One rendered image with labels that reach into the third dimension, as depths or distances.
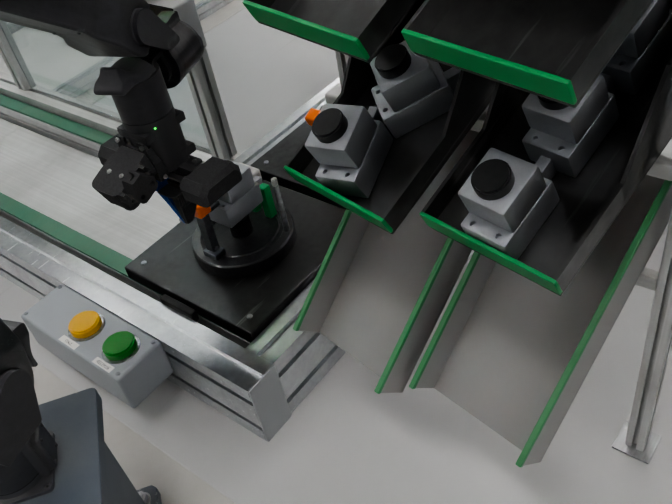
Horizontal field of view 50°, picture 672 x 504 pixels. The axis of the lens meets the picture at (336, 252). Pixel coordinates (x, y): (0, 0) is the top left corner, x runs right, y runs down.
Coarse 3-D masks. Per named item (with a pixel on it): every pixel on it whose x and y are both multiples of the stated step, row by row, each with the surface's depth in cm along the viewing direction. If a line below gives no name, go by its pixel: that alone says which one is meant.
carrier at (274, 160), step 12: (336, 96) 119; (300, 132) 116; (276, 144) 114; (288, 144) 114; (300, 144) 113; (264, 156) 112; (276, 156) 112; (288, 156) 111; (264, 168) 110; (276, 168) 109; (288, 180) 107; (300, 192) 107; (312, 192) 105; (336, 204) 103
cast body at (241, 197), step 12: (240, 168) 90; (252, 180) 91; (228, 192) 89; (240, 192) 90; (252, 192) 92; (228, 204) 90; (240, 204) 91; (252, 204) 93; (216, 216) 92; (228, 216) 90; (240, 216) 92
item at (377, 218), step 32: (352, 64) 67; (352, 96) 69; (480, 96) 61; (416, 128) 65; (448, 128) 60; (416, 160) 63; (320, 192) 66; (384, 192) 63; (416, 192) 61; (384, 224) 60
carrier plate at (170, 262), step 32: (288, 192) 104; (192, 224) 102; (320, 224) 98; (160, 256) 98; (192, 256) 97; (288, 256) 94; (320, 256) 93; (160, 288) 94; (192, 288) 92; (224, 288) 91; (256, 288) 90; (288, 288) 90; (224, 320) 87; (256, 320) 86
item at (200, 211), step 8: (200, 208) 87; (208, 208) 88; (200, 216) 88; (208, 216) 89; (200, 224) 90; (208, 224) 90; (208, 232) 90; (208, 240) 91; (216, 240) 92; (208, 248) 92; (216, 248) 92
